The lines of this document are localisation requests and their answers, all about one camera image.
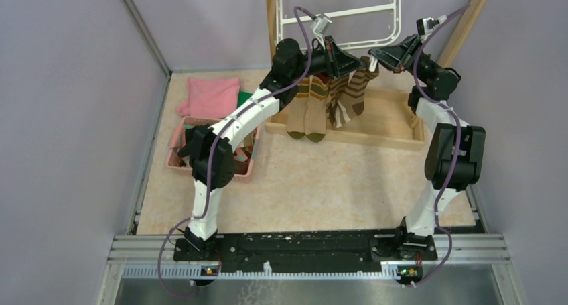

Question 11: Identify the green cloth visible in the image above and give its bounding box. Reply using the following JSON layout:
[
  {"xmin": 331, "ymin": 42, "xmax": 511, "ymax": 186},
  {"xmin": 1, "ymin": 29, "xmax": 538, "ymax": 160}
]
[{"xmin": 236, "ymin": 91, "xmax": 253, "ymax": 108}]

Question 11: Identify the white cable duct strip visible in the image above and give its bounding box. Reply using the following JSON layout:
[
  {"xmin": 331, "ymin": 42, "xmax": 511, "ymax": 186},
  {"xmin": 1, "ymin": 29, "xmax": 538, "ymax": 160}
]
[{"xmin": 122, "ymin": 262, "xmax": 421, "ymax": 280}]

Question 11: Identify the brown beige striped sock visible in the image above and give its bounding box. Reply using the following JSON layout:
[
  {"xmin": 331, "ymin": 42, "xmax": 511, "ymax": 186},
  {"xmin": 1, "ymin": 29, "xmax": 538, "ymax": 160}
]
[{"xmin": 326, "ymin": 74, "xmax": 350, "ymax": 128}]

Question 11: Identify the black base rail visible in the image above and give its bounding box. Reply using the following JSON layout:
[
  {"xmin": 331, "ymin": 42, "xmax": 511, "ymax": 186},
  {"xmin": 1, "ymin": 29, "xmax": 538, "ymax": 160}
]
[{"xmin": 173, "ymin": 227, "xmax": 438, "ymax": 261}]

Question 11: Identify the white clip drying hanger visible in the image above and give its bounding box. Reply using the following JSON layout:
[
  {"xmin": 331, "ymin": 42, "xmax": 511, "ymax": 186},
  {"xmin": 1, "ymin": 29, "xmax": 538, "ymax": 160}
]
[{"xmin": 274, "ymin": 0, "xmax": 402, "ymax": 50}]

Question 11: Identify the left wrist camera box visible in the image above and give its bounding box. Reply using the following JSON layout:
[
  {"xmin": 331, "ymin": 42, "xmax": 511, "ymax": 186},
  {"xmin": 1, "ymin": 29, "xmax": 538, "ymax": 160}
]
[{"xmin": 310, "ymin": 13, "xmax": 332, "ymax": 43}]

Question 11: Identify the right wooden rack post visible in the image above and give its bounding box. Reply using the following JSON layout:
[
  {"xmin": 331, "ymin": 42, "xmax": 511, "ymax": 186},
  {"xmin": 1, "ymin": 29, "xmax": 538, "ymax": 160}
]
[{"xmin": 438, "ymin": 0, "xmax": 488, "ymax": 67}]

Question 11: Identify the wooden rack post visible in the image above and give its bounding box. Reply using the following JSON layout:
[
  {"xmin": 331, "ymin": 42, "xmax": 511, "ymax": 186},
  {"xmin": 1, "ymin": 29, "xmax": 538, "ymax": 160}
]
[
  {"xmin": 266, "ymin": 0, "xmax": 277, "ymax": 56},
  {"xmin": 438, "ymin": 0, "xmax": 488, "ymax": 67}
]

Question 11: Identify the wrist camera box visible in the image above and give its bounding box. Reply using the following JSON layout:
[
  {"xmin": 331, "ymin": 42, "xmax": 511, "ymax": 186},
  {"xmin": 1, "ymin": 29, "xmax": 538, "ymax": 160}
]
[
  {"xmin": 310, "ymin": 13, "xmax": 332, "ymax": 43},
  {"xmin": 416, "ymin": 15, "xmax": 447, "ymax": 37}
]

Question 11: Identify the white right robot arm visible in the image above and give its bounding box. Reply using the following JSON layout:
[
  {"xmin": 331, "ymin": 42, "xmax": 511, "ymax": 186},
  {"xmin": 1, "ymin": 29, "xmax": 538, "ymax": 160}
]
[{"xmin": 368, "ymin": 34, "xmax": 486, "ymax": 259}]

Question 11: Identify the left wooden rack post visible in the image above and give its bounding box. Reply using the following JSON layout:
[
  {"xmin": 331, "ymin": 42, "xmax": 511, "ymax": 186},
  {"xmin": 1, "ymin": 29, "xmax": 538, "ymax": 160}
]
[{"xmin": 266, "ymin": 0, "xmax": 277, "ymax": 56}]

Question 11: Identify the pink towel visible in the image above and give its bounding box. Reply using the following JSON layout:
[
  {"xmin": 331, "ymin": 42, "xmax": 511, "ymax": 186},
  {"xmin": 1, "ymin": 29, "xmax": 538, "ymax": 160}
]
[{"xmin": 176, "ymin": 77, "xmax": 240, "ymax": 119}]

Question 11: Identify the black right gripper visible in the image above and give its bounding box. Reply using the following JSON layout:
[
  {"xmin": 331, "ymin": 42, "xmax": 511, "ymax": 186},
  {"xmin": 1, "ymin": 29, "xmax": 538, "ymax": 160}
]
[{"xmin": 366, "ymin": 34, "xmax": 437, "ymax": 84}]

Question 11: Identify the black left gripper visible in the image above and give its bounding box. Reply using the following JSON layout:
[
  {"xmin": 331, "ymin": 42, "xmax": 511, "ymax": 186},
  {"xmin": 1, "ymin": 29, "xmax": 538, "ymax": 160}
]
[{"xmin": 289, "ymin": 35, "xmax": 364, "ymax": 80}]

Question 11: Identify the wooden rack base tray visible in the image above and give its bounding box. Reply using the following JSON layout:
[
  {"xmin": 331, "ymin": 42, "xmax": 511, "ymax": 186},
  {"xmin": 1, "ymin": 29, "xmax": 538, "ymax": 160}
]
[{"xmin": 265, "ymin": 86, "xmax": 426, "ymax": 152}]

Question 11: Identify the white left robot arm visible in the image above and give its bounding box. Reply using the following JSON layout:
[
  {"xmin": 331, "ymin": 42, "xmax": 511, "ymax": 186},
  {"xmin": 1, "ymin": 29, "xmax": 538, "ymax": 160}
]
[{"xmin": 184, "ymin": 36, "xmax": 366, "ymax": 261}]

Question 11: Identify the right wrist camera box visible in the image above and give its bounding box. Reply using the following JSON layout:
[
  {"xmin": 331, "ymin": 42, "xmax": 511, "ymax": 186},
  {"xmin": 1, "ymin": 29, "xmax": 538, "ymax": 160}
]
[{"xmin": 416, "ymin": 15, "xmax": 447, "ymax": 37}]

